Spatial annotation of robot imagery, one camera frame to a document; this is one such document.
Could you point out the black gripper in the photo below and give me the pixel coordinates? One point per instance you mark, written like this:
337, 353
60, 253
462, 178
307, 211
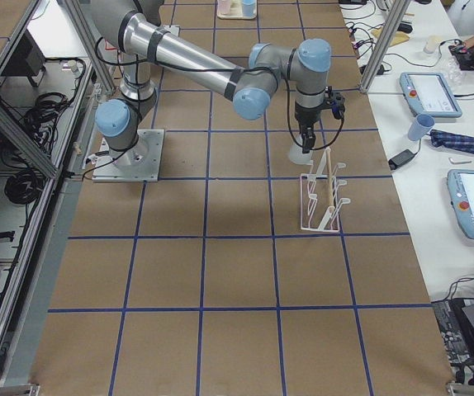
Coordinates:
305, 116

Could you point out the grey plastic cup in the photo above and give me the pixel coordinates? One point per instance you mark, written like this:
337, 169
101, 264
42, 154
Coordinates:
298, 157

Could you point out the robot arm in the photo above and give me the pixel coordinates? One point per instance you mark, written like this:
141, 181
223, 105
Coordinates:
134, 28

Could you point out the blue cup on desk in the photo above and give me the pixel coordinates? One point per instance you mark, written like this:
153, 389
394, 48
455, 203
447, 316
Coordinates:
420, 126

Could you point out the blue cup near tray corner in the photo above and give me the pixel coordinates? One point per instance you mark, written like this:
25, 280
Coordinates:
248, 8

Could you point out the pink plastic cup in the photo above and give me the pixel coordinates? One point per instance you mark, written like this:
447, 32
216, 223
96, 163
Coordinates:
224, 6

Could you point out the black power adapter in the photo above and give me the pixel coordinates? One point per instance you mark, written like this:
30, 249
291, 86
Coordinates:
401, 159

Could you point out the teach pendant far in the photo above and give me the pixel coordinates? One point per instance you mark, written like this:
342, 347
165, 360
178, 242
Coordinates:
429, 93

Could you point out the cream plastic tray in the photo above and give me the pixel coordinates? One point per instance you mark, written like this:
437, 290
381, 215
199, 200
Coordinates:
235, 11

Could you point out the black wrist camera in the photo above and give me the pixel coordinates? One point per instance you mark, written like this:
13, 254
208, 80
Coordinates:
336, 103

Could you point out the white wire cup rack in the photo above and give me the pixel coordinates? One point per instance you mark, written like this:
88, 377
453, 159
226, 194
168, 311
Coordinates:
320, 200

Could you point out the aluminium frame post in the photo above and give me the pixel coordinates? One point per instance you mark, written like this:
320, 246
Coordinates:
390, 27

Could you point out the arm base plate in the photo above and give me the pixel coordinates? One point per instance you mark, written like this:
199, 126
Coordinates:
140, 164

